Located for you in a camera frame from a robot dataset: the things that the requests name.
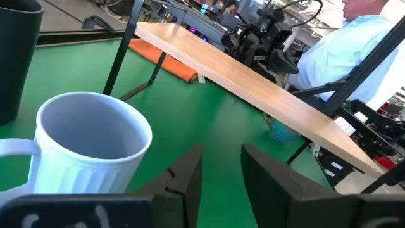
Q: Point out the black equipment rack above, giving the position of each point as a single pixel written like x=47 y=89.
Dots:
x=364 y=139

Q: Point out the orange cloth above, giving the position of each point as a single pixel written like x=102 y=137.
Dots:
x=171 y=65

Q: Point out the dark matte tall cup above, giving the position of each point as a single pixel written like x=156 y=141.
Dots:
x=16 y=63

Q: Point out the red object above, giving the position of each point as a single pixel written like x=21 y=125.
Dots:
x=384 y=162

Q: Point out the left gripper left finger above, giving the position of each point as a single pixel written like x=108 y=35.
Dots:
x=180 y=190

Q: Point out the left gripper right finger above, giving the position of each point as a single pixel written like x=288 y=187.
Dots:
x=272 y=196

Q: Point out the white ribbed ceramic mug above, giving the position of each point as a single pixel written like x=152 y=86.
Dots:
x=95 y=177

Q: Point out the white paper tag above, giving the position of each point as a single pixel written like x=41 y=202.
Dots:
x=201 y=78

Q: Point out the teal brown glazed mug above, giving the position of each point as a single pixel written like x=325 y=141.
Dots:
x=281 y=133

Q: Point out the person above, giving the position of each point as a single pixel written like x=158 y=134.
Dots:
x=231 y=8
x=341 y=50

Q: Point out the black clamp bracket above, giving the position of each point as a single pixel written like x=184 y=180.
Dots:
x=104 y=24

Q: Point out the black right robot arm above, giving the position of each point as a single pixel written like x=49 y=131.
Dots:
x=253 y=44

